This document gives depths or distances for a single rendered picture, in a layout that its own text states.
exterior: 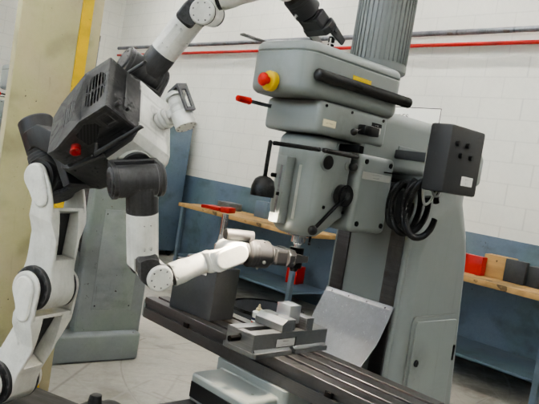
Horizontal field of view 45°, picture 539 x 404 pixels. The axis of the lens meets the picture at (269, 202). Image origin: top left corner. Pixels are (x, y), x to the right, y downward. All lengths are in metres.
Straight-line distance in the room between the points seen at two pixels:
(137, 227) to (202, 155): 7.71
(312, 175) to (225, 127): 7.21
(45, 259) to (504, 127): 5.08
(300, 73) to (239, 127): 7.07
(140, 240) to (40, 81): 1.75
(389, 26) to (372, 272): 0.86
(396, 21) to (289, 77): 0.51
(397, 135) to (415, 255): 0.42
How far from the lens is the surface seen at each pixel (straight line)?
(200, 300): 2.38
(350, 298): 2.45
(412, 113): 7.10
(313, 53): 1.93
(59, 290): 2.18
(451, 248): 2.52
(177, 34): 2.08
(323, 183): 2.03
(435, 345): 2.54
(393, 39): 2.27
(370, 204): 2.18
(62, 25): 3.52
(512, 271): 5.80
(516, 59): 6.64
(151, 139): 1.90
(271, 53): 2.01
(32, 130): 2.20
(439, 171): 2.06
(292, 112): 2.03
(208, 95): 9.63
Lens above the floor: 1.51
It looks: 3 degrees down
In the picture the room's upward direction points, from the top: 9 degrees clockwise
